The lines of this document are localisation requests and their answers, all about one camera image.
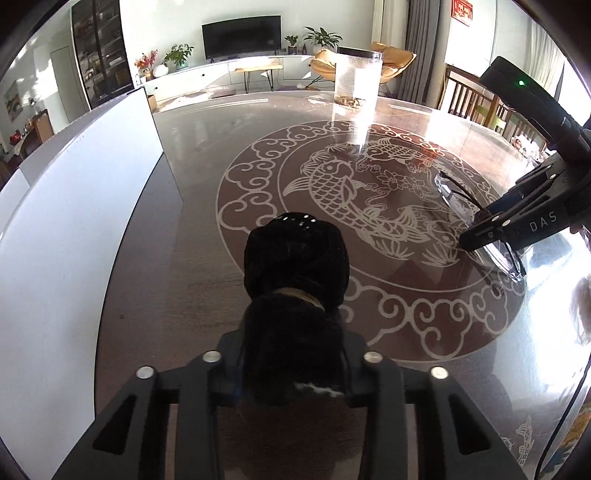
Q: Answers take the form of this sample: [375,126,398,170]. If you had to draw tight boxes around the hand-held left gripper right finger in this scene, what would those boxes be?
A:
[342,332,529,480]

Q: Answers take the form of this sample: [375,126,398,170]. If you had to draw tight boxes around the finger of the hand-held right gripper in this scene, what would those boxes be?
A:
[485,154,571,222]
[458,210,525,253]

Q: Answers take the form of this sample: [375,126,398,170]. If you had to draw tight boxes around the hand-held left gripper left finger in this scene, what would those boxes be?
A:
[51,330,247,480]

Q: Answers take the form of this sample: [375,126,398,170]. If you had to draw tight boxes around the brown framed glasses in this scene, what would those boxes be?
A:
[434,170,527,282]

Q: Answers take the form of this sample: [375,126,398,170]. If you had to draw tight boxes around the black fleece glove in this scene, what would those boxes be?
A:
[240,212,352,407]

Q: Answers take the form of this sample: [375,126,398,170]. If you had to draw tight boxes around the brown patterned glass desktop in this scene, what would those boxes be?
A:
[95,90,591,480]

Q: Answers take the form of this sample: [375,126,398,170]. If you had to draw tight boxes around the wooden chair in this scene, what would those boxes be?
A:
[443,65,497,125]
[489,99,550,144]

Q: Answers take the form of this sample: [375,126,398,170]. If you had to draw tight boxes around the grey curtain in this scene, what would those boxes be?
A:
[372,0,451,100]

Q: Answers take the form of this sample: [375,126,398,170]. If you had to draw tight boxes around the orange lounge chair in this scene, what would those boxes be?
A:
[369,41,416,86]
[310,48,338,86]

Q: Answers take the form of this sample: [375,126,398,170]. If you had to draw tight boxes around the white board panel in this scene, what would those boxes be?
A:
[0,88,183,462]

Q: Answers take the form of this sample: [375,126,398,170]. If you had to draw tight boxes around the teal patterned cloth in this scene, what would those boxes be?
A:
[551,406,583,480]

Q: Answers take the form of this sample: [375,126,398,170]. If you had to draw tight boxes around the large leafy potted plant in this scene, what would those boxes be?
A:
[302,26,343,54]

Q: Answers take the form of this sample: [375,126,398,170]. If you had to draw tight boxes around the wooden side table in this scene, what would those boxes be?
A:
[233,62,283,90]

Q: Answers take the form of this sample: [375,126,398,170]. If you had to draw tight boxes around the white television cabinet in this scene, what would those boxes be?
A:
[134,54,315,100]

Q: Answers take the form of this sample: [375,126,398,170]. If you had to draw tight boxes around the black television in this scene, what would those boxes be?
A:
[202,15,282,61]

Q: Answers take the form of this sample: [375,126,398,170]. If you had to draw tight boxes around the red flower plant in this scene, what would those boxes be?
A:
[134,50,158,81]

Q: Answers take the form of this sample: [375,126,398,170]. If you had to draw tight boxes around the green potted plant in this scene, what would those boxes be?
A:
[164,44,195,71]

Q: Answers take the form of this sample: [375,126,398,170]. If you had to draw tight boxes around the dark glass cabinet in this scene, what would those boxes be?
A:
[71,0,134,109]

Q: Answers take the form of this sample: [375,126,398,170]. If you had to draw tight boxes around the black cable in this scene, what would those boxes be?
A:
[542,381,583,480]

